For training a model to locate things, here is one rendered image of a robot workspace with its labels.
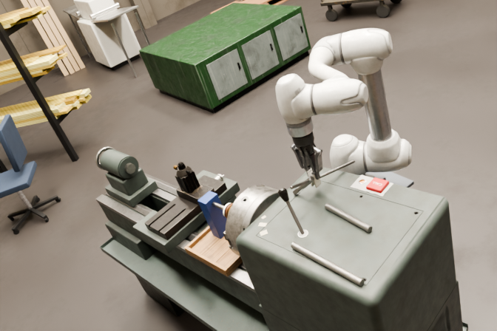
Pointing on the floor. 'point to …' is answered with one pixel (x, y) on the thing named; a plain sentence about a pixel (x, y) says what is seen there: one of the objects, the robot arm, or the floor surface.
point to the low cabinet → (227, 53)
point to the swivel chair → (18, 173)
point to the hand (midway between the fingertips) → (313, 177)
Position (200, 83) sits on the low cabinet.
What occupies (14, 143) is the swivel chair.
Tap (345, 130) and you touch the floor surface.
